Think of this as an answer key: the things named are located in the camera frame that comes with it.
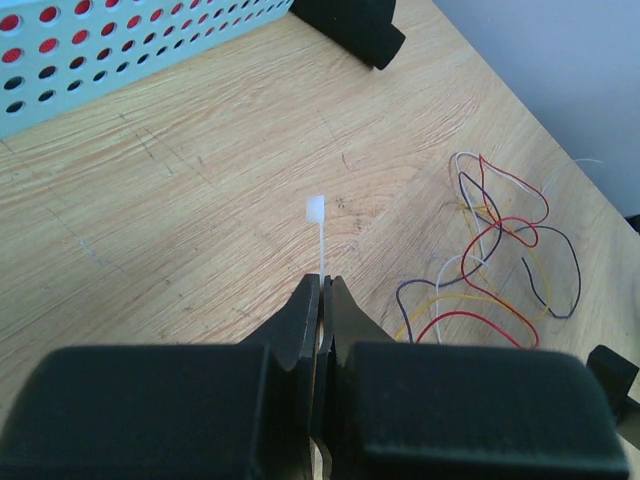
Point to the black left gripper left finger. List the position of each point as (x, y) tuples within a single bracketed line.
[(192, 411)]

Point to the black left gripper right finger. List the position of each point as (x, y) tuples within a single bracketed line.
[(426, 411)]

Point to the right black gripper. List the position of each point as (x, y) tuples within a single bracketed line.
[(616, 376)]

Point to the white zip tie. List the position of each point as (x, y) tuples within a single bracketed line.
[(315, 217)]

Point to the black folded cloth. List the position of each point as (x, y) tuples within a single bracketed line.
[(364, 28)]

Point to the light blue perforated basket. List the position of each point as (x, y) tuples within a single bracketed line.
[(30, 95)]

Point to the red cloth in basket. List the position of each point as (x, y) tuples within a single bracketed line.
[(74, 35)]

